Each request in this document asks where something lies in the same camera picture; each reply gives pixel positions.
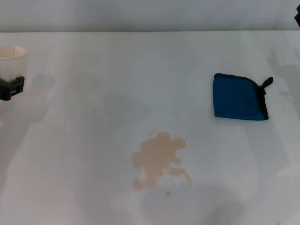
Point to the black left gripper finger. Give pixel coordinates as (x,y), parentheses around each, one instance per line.
(9,90)

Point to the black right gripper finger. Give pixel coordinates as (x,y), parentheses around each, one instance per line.
(298,16)

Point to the white paper cup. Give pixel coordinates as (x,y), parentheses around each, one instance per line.
(11,65)

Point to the blue rag with black trim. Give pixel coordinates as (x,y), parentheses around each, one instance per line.
(234,98)

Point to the brown water stain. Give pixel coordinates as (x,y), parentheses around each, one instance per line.
(157,152)

